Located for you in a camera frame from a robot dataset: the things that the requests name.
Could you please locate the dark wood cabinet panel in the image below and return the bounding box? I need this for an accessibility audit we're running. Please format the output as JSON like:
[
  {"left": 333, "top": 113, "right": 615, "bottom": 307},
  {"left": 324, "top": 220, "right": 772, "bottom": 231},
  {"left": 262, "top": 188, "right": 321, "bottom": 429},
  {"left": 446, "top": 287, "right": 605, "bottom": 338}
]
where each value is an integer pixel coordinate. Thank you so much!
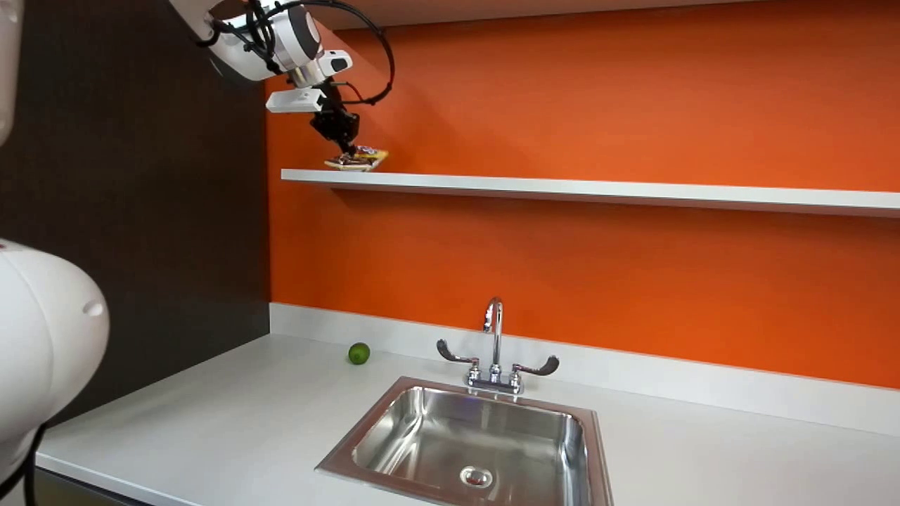
[{"left": 0, "top": 0, "right": 273, "bottom": 427}]

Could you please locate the chrome faucet with black handles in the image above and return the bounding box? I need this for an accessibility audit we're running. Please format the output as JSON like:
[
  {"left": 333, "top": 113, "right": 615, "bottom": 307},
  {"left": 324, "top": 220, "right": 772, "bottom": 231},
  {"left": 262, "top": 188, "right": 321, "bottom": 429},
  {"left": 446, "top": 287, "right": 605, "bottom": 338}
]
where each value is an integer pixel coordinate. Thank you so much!
[{"left": 433, "top": 294, "right": 563, "bottom": 405}]

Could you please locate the stainless steel sink basin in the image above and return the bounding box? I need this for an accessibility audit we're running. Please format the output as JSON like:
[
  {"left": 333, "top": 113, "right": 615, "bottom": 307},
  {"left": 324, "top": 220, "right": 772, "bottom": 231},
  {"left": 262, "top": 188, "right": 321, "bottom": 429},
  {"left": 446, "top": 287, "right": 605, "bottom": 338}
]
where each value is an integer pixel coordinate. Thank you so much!
[{"left": 315, "top": 373, "right": 617, "bottom": 506}]

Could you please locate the colourful snack packet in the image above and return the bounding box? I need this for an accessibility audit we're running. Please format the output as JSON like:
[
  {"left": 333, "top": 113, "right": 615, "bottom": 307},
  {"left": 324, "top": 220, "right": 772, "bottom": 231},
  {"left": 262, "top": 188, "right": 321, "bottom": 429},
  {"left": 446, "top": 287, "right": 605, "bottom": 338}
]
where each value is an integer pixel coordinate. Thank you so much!
[{"left": 324, "top": 143, "right": 391, "bottom": 175}]

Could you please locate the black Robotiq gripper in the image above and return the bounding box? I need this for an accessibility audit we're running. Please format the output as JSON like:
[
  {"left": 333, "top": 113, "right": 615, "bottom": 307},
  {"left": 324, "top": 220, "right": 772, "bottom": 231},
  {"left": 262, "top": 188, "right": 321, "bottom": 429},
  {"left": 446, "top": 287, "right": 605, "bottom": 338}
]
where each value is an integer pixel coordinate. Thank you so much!
[{"left": 307, "top": 85, "right": 366, "bottom": 158}]

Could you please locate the long white wall shelf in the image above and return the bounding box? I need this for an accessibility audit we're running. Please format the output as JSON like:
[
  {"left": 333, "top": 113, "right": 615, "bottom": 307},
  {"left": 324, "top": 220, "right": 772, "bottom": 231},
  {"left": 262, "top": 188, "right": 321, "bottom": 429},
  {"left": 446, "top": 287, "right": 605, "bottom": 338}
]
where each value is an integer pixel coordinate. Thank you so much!
[{"left": 277, "top": 167, "right": 900, "bottom": 221}]

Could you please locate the white counter backsplash strip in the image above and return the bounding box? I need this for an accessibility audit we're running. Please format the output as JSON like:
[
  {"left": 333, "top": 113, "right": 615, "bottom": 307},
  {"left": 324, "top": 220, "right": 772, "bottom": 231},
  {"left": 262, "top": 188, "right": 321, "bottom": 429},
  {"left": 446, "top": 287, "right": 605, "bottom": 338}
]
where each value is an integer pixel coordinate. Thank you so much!
[{"left": 266, "top": 299, "right": 900, "bottom": 441}]

